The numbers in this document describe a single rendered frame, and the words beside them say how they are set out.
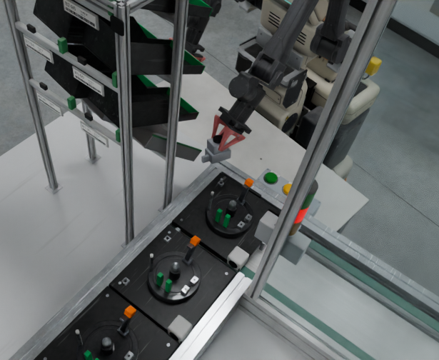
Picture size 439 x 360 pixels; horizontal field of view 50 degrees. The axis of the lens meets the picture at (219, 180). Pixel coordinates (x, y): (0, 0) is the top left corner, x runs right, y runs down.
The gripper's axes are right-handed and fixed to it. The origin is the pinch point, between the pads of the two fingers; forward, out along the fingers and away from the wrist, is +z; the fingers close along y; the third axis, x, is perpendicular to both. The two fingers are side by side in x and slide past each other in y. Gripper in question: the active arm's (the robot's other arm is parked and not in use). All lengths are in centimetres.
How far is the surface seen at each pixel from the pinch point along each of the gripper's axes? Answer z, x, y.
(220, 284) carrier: 26.8, 4.3, 28.3
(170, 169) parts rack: 12.9, -8.3, -0.9
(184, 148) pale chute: 7.4, -3.8, -6.4
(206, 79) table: -7, 28, -59
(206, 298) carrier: 30.4, 0.6, 30.2
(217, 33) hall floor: -22, 126, -211
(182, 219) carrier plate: 23.1, -0.1, 6.5
